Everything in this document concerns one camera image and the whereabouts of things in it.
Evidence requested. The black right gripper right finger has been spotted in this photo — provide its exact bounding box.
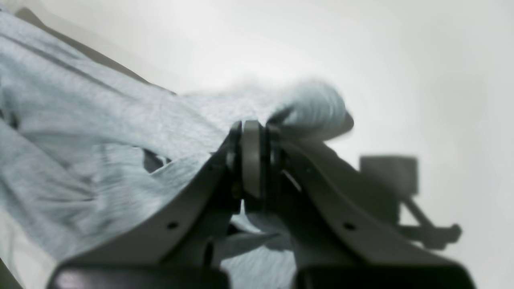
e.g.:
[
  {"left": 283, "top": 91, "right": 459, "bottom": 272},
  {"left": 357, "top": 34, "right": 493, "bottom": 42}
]
[{"left": 242, "top": 121, "right": 474, "bottom": 289}]

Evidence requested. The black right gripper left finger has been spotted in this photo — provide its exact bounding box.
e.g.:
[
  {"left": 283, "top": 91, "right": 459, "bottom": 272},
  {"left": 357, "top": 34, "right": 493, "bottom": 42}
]
[{"left": 47, "top": 122, "right": 242, "bottom": 289}]

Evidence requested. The grey t-shirt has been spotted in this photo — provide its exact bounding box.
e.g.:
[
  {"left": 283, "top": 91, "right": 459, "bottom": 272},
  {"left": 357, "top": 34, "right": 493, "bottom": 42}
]
[{"left": 1, "top": 6, "right": 349, "bottom": 289}]

